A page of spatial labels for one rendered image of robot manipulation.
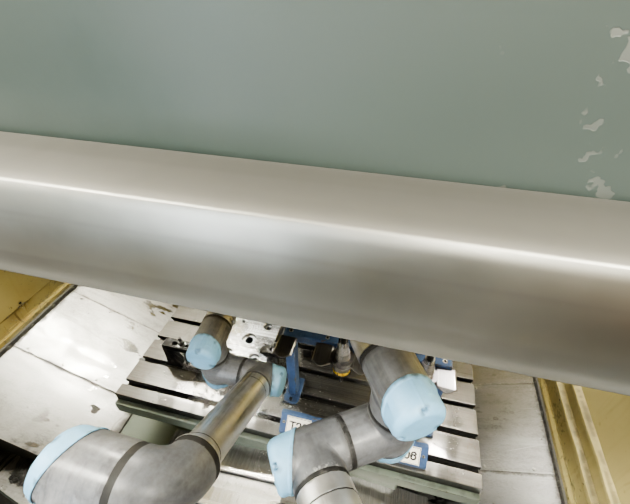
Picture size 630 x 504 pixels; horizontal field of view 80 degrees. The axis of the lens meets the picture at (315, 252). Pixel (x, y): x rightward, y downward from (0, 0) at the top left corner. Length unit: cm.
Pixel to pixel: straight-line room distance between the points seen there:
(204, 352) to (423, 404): 55
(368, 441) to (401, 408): 10
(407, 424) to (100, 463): 44
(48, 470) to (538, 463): 130
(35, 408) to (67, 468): 114
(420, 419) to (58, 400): 155
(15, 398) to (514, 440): 179
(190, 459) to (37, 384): 126
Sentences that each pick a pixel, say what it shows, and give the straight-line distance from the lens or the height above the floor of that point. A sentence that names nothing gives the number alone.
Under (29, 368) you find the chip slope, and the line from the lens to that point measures 191.
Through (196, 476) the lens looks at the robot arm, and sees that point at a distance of 68.
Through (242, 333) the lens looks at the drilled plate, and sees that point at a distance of 143.
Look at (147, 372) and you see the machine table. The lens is 154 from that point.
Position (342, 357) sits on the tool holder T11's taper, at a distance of 103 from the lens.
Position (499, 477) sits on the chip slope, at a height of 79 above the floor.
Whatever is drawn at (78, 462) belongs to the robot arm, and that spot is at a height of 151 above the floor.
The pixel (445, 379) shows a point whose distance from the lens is 108.
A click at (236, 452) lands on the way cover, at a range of 147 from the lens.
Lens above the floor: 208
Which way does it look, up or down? 38 degrees down
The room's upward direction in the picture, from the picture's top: straight up
